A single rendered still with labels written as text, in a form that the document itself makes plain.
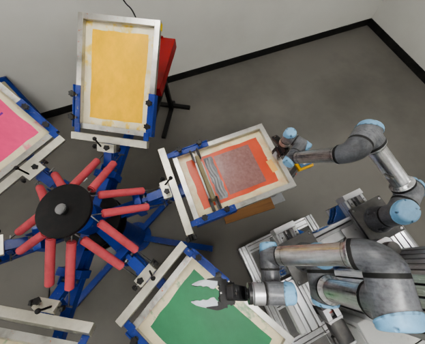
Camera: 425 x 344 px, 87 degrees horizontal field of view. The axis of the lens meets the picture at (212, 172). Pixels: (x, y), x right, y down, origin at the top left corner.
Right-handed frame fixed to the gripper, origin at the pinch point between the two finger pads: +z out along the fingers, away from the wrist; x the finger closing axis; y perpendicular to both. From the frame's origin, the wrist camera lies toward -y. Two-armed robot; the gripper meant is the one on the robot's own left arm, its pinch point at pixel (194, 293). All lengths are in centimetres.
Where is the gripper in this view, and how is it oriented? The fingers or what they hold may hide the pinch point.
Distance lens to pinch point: 88.4
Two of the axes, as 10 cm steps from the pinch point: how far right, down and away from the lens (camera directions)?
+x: 0.0, -8.6, 5.1
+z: -10.0, 0.0, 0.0
